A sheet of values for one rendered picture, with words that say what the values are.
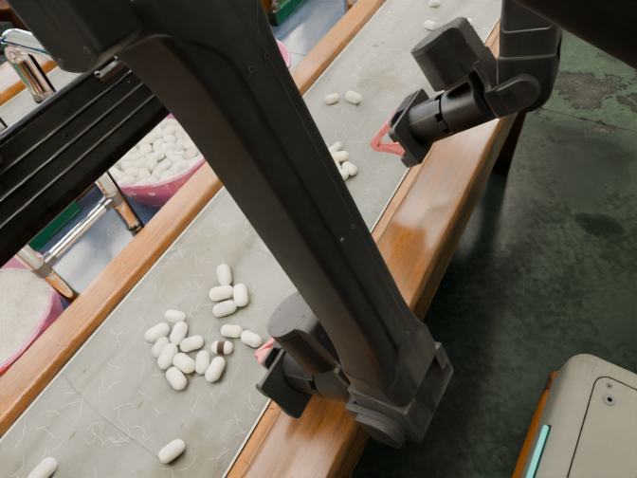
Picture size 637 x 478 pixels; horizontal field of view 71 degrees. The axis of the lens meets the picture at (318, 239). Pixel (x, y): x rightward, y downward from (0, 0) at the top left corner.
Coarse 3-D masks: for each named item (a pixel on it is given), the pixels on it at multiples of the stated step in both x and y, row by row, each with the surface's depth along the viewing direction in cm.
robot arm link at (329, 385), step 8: (320, 376) 44; (328, 376) 43; (336, 376) 43; (320, 384) 44; (328, 384) 44; (336, 384) 43; (344, 384) 42; (320, 392) 45; (328, 392) 44; (336, 392) 43; (344, 392) 42; (336, 400) 44; (344, 400) 43
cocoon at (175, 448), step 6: (174, 444) 56; (180, 444) 56; (162, 450) 56; (168, 450) 56; (174, 450) 56; (180, 450) 56; (162, 456) 55; (168, 456) 55; (174, 456) 56; (162, 462) 56; (168, 462) 56
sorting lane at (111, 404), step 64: (448, 0) 119; (384, 64) 104; (320, 128) 93; (384, 192) 80; (192, 256) 76; (256, 256) 75; (128, 320) 70; (192, 320) 69; (256, 320) 67; (64, 384) 64; (128, 384) 63; (192, 384) 62; (0, 448) 60; (64, 448) 59; (128, 448) 58; (192, 448) 57
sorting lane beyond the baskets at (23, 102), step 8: (48, 72) 117; (56, 72) 117; (64, 72) 116; (56, 80) 114; (64, 80) 114; (56, 88) 112; (16, 96) 112; (24, 96) 111; (32, 96) 111; (8, 104) 110; (16, 104) 110; (24, 104) 109; (32, 104) 109; (0, 112) 108; (8, 112) 108; (16, 112) 108; (24, 112) 107; (8, 120) 106; (16, 120) 105
